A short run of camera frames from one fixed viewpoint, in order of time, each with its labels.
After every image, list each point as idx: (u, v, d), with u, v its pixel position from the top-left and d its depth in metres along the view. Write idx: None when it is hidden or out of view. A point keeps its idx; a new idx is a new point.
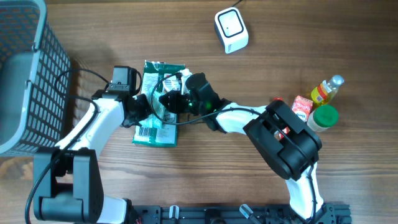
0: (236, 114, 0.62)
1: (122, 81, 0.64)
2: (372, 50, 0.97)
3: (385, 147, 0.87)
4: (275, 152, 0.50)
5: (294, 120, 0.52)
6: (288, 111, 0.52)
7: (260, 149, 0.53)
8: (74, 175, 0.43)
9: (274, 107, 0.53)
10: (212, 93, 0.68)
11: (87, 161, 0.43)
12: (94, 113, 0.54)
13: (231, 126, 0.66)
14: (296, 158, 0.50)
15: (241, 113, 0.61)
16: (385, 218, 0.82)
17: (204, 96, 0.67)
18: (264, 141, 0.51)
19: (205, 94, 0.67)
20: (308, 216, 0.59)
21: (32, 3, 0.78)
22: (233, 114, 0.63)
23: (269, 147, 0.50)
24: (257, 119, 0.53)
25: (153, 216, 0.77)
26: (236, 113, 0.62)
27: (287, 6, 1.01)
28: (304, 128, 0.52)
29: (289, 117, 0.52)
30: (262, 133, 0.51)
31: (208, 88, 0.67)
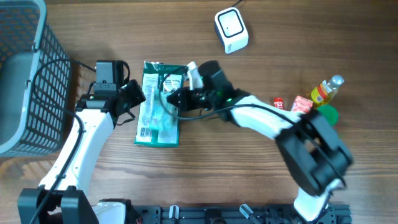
0: (257, 112, 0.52)
1: (107, 80, 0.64)
2: (372, 50, 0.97)
3: (385, 147, 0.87)
4: (308, 170, 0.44)
5: (331, 134, 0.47)
6: (325, 124, 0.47)
7: (290, 162, 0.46)
8: (65, 217, 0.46)
9: (309, 117, 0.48)
10: (226, 81, 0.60)
11: (76, 205, 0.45)
12: (79, 134, 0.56)
13: (248, 122, 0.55)
14: (329, 177, 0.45)
15: (265, 114, 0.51)
16: (385, 217, 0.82)
17: (217, 84, 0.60)
18: (297, 155, 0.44)
19: (219, 82, 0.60)
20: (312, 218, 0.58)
21: (32, 3, 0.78)
22: (254, 112, 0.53)
23: (303, 162, 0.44)
24: (290, 129, 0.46)
25: (153, 216, 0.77)
26: (257, 111, 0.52)
27: (287, 6, 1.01)
28: (339, 145, 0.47)
29: (326, 130, 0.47)
30: (296, 147, 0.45)
31: (221, 75, 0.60)
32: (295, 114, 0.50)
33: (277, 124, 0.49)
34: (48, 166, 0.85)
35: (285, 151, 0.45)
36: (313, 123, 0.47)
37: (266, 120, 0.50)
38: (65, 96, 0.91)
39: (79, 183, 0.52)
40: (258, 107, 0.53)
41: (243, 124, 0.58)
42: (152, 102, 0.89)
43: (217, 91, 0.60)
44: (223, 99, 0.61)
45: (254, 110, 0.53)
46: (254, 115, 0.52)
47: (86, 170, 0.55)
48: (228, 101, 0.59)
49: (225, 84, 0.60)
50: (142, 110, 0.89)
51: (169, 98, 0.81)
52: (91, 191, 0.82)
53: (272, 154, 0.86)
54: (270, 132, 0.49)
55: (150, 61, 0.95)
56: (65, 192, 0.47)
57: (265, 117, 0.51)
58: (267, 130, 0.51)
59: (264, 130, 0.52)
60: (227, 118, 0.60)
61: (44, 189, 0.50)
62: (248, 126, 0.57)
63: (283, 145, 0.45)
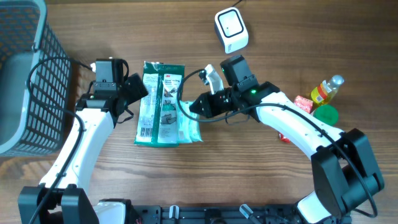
0: (291, 119, 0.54)
1: (107, 79, 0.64)
2: (372, 50, 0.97)
3: (385, 147, 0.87)
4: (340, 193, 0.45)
5: (369, 159, 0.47)
6: (367, 149, 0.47)
7: (321, 182, 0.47)
8: (65, 216, 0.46)
9: (351, 138, 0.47)
10: (248, 72, 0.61)
11: (76, 202, 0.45)
12: (79, 133, 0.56)
13: (275, 122, 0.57)
14: (357, 201, 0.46)
15: (300, 122, 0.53)
16: (386, 218, 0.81)
17: (239, 75, 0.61)
18: (333, 178, 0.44)
19: (242, 73, 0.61)
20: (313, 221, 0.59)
21: (32, 3, 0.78)
22: (286, 116, 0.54)
23: (337, 186, 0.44)
24: (328, 150, 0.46)
25: (153, 216, 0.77)
26: (291, 116, 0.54)
27: (287, 6, 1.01)
28: (374, 171, 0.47)
29: (366, 155, 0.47)
30: (334, 169, 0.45)
31: (245, 66, 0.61)
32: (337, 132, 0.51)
33: (313, 139, 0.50)
34: (48, 167, 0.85)
35: (321, 172, 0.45)
36: (355, 147, 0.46)
37: (301, 130, 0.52)
38: (65, 96, 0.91)
39: (79, 182, 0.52)
40: (292, 113, 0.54)
41: (267, 121, 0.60)
42: (152, 102, 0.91)
43: (240, 82, 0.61)
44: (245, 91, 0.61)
45: (286, 114, 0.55)
46: (286, 119, 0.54)
47: (86, 170, 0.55)
48: (252, 93, 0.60)
49: (248, 77, 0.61)
50: (142, 111, 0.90)
51: (193, 106, 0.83)
52: (90, 191, 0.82)
53: (272, 154, 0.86)
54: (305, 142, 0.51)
55: (150, 61, 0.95)
56: (66, 190, 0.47)
57: (300, 125, 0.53)
58: (300, 140, 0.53)
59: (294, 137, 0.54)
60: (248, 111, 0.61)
61: (44, 187, 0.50)
62: (273, 126, 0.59)
63: (321, 167, 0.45)
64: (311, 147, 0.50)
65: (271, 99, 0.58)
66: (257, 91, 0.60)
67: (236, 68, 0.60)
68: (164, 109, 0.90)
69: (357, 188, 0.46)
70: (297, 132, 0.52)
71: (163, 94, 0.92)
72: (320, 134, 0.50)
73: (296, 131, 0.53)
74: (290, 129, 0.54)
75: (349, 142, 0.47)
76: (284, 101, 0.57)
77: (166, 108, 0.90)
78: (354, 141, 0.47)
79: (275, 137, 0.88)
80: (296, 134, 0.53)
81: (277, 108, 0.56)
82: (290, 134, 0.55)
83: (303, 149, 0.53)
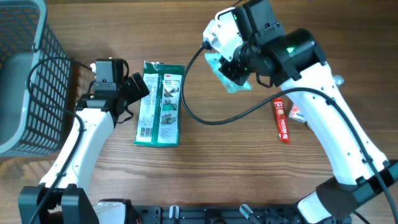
0: (337, 122, 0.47)
1: (107, 79, 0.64)
2: (372, 50, 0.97)
3: (386, 147, 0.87)
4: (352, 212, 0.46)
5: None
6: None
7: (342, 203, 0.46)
8: (65, 216, 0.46)
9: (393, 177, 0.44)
10: (271, 18, 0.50)
11: (76, 202, 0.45)
12: (80, 132, 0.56)
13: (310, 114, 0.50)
14: None
15: (346, 132, 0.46)
16: (386, 218, 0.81)
17: (259, 22, 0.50)
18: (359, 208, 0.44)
19: (262, 20, 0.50)
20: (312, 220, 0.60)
21: (32, 3, 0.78)
22: (331, 116, 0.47)
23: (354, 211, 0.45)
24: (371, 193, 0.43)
25: (153, 216, 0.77)
26: (336, 119, 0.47)
27: (286, 7, 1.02)
28: None
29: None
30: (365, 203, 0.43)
31: (266, 10, 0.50)
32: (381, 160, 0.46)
33: (356, 162, 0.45)
34: (48, 166, 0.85)
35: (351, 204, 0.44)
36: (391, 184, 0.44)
37: (345, 146, 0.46)
38: (66, 96, 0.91)
39: (79, 182, 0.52)
40: (339, 115, 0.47)
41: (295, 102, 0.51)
42: (152, 102, 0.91)
43: (260, 32, 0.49)
44: (265, 43, 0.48)
45: (330, 111, 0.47)
46: (331, 121, 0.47)
47: (86, 170, 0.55)
48: (286, 50, 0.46)
49: (270, 25, 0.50)
50: (142, 111, 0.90)
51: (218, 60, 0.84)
52: (90, 191, 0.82)
53: (272, 154, 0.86)
54: (346, 159, 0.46)
55: (150, 61, 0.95)
56: (65, 190, 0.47)
57: (344, 135, 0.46)
58: (336, 152, 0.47)
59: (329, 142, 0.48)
60: (273, 70, 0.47)
61: (44, 187, 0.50)
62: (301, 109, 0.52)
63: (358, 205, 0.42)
64: (348, 170, 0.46)
65: (314, 75, 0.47)
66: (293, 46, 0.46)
67: (254, 13, 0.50)
68: (164, 109, 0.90)
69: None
70: (341, 146, 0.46)
71: (163, 94, 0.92)
72: (364, 159, 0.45)
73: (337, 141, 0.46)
74: (328, 132, 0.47)
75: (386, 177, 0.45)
76: (329, 85, 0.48)
77: (166, 108, 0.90)
78: (393, 178, 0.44)
79: (275, 137, 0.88)
80: (337, 145, 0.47)
81: (321, 98, 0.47)
82: (324, 134, 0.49)
83: (332, 154, 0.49)
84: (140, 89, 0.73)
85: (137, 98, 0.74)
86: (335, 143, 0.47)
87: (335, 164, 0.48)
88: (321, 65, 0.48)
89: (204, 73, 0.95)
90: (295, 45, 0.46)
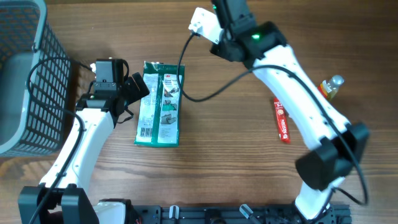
0: (297, 91, 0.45)
1: (107, 79, 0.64)
2: (372, 50, 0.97)
3: (385, 147, 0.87)
4: (328, 181, 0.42)
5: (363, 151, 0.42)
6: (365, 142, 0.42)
7: (313, 171, 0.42)
8: (65, 216, 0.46)
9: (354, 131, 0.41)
10: (245, 9, 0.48)
11: (76, 202, 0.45)
12: (80, 132, 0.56)
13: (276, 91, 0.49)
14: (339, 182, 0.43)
15: (306, 98, 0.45)
16: (386, 218, 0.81)
17: (234, 12, 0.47)
18: (329, 170, 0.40)
19: (238, 10, 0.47)
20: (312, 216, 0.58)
21: (32, 4, 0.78)
22: (291, 84, 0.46)
23: (327, 177, 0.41)
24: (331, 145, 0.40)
25: (153, 216, 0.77)
26: (296, 86, 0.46)
27: (286, 7, 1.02)
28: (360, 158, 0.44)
29: (361, 150, 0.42)
30: (333, 163, 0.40)
31: (241, 0, 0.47)
32: (343, 122, 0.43)
33: (318, 124, 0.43)
34: (48, 166, 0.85)
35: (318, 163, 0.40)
36: (357, 140, 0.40)
37: (306, 111, 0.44)
38: (66, 96, 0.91)
39: (79, 182, 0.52)
40: (298, 83, 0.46)
41: (265, 82, 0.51)
42: (152, 102, 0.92)
43: (235, 22, 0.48)
44: (239, 34, 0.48)
45: (291, 82, 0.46)
46: (291, 89, 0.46)
47: (86, 170, 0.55)
48: (252, 38, 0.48)
49: (245, 15, 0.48)
50: (142, 111, 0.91)
51: None
52: (90, 191, 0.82)
53: (272, 154, 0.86)
54: (309, 124, 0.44)
55: (150, 61, 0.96)
56: (65, 190, 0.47)
57: (305, 101, 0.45)
58: (301, 120, 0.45)
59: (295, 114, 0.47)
60: (243, 56, 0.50)
61: (44, 187, 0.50)
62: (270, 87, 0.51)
63: (322, 161, 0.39)
64: (313, 134, 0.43)
65: (275, 56, 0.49)
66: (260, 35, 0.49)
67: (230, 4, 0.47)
68: (164, 109, 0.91)
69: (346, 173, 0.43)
70: (302, 111, 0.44)
71: (163, 94, 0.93)
72: (326, 121, 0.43)
73: (298, 107, 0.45)
74: (291, 101, 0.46)
75: (350, 136, 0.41)
76: (291, 62, 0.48)
77: (165, 108, 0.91)
78: (356, 135, 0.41)
79: (275, 137, 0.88)
80: (300, 112, 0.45)
81: (283, 73, 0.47)
82: (289, 106, 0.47)
83: (300, 125, 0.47)
84: (140, 89, 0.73)
85: (136, 98, 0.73)
86: (298, 111, 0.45)
87: (305, 135, 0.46)
88: (282, 46, 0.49)
89: (204, 73, 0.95)
90: (260, 33, 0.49)
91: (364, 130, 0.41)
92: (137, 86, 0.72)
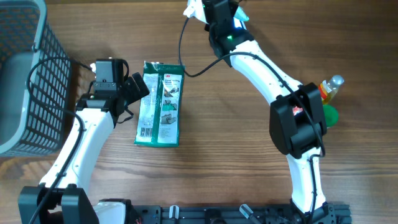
0: (260, 68, 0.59)
1: (107, 79, 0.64)
2: (372, 49, 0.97)
3: (385, 147, 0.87)
4: (290, 135, 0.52)
5: (318, 109, 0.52)
6: (318, 101, 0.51)
7: (277, 126, 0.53)
8: (65, 215, 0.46)
9: (307, 90, 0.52)
10: (229, 15, 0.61)
11: (76, 202, 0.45)
12: (80, 132, 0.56)
13: (245, 70, 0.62)
14: (303, 139, 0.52)
15: (266, 71, 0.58)
16: (385, 217, 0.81)
17: (220, 17, 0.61)
18: (285, 122, 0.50)
19: (222, 16, 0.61)
20: (307, 210, 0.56)
21: (32, 3, 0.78)
22: (256, 65, 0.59)
23: (286, 130, 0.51)
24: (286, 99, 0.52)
25: (153, 216, 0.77)
26: (259, 65, 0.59)
27: (286, 6, 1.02)
28: (321, 120, 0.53)
29: (315, 107, 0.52)
30: (287, 115, 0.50)
31: (227, 9, 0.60)
32: (297, 84, 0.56)
33: (275, 88, 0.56)
34: (48, 166, 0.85)
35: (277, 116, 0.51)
36: (308, 97, 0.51)
37: (267, 79, 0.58)
38: (65, 96, 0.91)
39: (79, 182, 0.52)
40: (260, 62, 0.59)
41: (237, 67, 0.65)
42: (152, 102, 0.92)
43: (219, 24, 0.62)
44: (221, 33, 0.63)
45: (256, 63, 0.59)
46: (255, 67, 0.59)
47: (86, 169, 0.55)
48: (227, 38, 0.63)
49: (228, 20, 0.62)
50: (142, 111, 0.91)
51: None
52: (91, 191, 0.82)
53: (272, 154, 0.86)
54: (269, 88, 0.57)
55: (150, 61, 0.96)
56: (66, 190, 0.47)
57: (265, 74, 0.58)
58: (264, 88, 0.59)
59: (260, 86, 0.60)
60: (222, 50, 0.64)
61: (44, 187, 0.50)
62: (242, 71, 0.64)
63: (277, 113, 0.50)
64: (273, 96, 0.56)
65: (245, 47, 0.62)
66: (234, 37, 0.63)
67: (219, 11, 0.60)
68: (164, 109, 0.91)
69: (306, 131, 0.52)
70: (263, 80, 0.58)
71: (163, 94, 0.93)
72: (282, 85, 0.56)
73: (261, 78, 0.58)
74: (256, 76, 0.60)
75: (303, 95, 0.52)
76: (255, 50, 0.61)
77: (165, 108, 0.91)
78: (308, 93, 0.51)
79: None
80: (262, 83, 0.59)
81: (249, 56, 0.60)
82: (256, 82, 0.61)
83: (264, 94, 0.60)
84: (140, 89, 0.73)
85: (136, 98, 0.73)
86: (261, 82, 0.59)
87: (268, 99, 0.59)
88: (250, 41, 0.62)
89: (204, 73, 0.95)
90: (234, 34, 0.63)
91: (314, 89, 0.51)
92: (135, 85, 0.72)
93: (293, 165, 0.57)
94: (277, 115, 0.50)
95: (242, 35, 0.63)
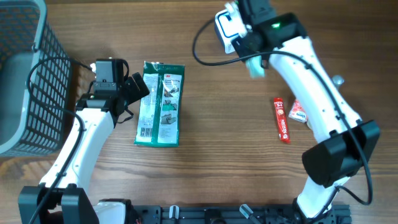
0: (313, 84, 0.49)
1: (107, 79, 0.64)
2: (372, 50, 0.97)
3: (385, 147, 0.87)
4: (331, 173, 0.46)
5: (370, 148, 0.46)
6: (373, 141, 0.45)
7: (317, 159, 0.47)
8: (65, 215, 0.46)
9: (365, 129, 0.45)
10: (267, 4, 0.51)
11: (76, 202, 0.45)
12: (80, 132, 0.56)
13: (293, 80, 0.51)
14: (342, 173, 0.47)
15: (321, 91, 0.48)
16: (386, 218, 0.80)
17: (255, 5, 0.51)
18: (334, 162, 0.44)
19: (259, 5, 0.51)
20: (311, 215, 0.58)
21: (33, 3, 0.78)
22: (308, 76, 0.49)
23: (333, 168, 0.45)
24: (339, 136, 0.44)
25: (153, 216, 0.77)
26: (313, 79, 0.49)
27: (286, 6, 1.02)
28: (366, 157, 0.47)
29: (367, 147, 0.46)
30: (339, 156, 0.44)
31: None
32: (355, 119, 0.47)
33: (329, 117, 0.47)
34: (48, 167, 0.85)
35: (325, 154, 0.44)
36: (366, 139, 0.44)
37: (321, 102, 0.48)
38: (65, 96, 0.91)
39: (79, 182, 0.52)
40: (314, 75, 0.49)
41: (285, 74, 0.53)
42: (152, 102, 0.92)
43: (256, 14, 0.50)
44: (261, 24, 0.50)
45: (308, 74, 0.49)
46: (307, 81, 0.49)
47: (86, 169, 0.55)
48: (274, 27, 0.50)
49: (265, 9, 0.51)
50: (142, 111, 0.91)
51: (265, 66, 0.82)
52: (90, 191, 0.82)
53: (272, 154, 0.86)
54: (320, 115, 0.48)
55: (150, 61, 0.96)
56: (66, 190, 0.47)
57: (319, 94, 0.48)
58: (313, 112, 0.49)
59: (309, 107, 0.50)
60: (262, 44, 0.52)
61: (44, 187, 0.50)
62: (286, 78, 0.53)
63: (329, 154, 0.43)
64: (322, 124, 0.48)
65: (295, 45, 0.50)
66: (282, 25, 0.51)
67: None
68: (164, 109, 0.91)
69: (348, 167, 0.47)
70: (315, 103, 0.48)
71: (163, 94, 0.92)
72: (337, 116, 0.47)
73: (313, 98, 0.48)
74: (305, 93, 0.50)
75: (359, 132, 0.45)
76: (309, 54, 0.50)
77: (165, 108, 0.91)
78: (367, 134, 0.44)
79: (275, 137, 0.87)
80: (314, 104, 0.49)
81: (301, 63, 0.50)
82: (303, 99, 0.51)
83: (310, 117, 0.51)
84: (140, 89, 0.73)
85: (137, 98, 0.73)
86: (311, 102, 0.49)
87: (314, 126, 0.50)
88: (301, 38, 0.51)
89: (204, 73, 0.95)
90: (282, 23, 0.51)
91: (373, 128, 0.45)
92: (135, 85, 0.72)
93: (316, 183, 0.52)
94: (326, 154, 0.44)
95: (291, 24, 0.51)
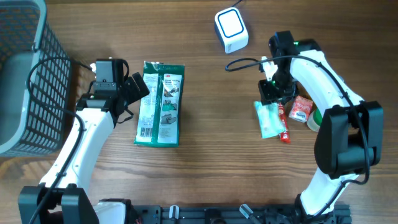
0: (321, 76, 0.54)
1: (107, 79, 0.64)
2: (372, 49, 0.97)
3: (385, 147, 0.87)
4: (336, 153, 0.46)
5: (376, 132, 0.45)
6: (379, 122, 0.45)
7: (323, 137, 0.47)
8: (65, 216, 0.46)
9: (369, 107, 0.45)
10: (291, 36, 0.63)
11: (76, 202, 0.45)
12: (80, 132, 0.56)
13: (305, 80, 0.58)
14: (349, 161, 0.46)
15: (327, 81, 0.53)
16: (385, 218, 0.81)
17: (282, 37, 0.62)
18: (336, 134, 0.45)
19: (284, 36, 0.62)
20: (311, 213, 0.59)
21: (33, 4, 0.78)
22: (317, 71, 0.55)
23: (336, 143, 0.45)
24: (343, 109, 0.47)
25: (153, 216, 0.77)
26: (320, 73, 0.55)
27: (286, 6, 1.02)
28: (376, 146, 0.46)
29: (373, 129, 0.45)
30: (341, 126, 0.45)
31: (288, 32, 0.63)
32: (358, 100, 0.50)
33: (334, 98, 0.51)
34: (48, 166, 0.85)
35: (327, 124, 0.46)
36: (368, 114, 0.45)
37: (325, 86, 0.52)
38: (65, 97, 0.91)
39: (79, 182, 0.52)
40: (323, 71, 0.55)
41: (300, 78, 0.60)
42: (152, 102, 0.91)
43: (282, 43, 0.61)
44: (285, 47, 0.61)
45: (317, 71, 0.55)
46: (316, 74, 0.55)
47: (86, 168, 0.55)
48: (294, 44, 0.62)
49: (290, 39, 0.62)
50: (142, 111, 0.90)
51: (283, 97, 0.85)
52: (90, 191, 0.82)
53: (272, 154, 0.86)
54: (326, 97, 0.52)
55: (150, 61, 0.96)
56: (66, 190, 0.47)
57: (326, 83, 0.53)
58: (321, 98, 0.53)
59: (318, 96, 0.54)
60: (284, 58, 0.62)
61: (44, 187, 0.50)
62: (300, 80, 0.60)
63: (329, 120, 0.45)
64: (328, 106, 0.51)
65: (309, 54, 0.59)
66: (300, 43, 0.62)
67: (282, 36, 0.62)
68: (164, 109, 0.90)
69: (356, 155, 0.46)
70: (322, 89, 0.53)
71: (163, 94, 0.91)
72: (342, 96, 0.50)
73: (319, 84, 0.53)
74: (314, 84, 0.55)
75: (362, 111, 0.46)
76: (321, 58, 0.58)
77: (165, 108, 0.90)
78: (370, 110, 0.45)
79: (275, 137, 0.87)
80: (320, 89, 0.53)
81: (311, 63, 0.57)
82: (314, 92, 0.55)
83: (319, 105, 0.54)
84: (140, 89, 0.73)
85: (136, 98, 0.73)
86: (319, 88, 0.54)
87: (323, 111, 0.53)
88: (316, 51, 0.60)
89: (204, 73, 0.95)
90: (300, 43, 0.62)
91: (377, 109, 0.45)
92: (135, 84, 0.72)
93: (322, 177, 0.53)
94: (328, 122, 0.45)
95: (308, 45, 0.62)
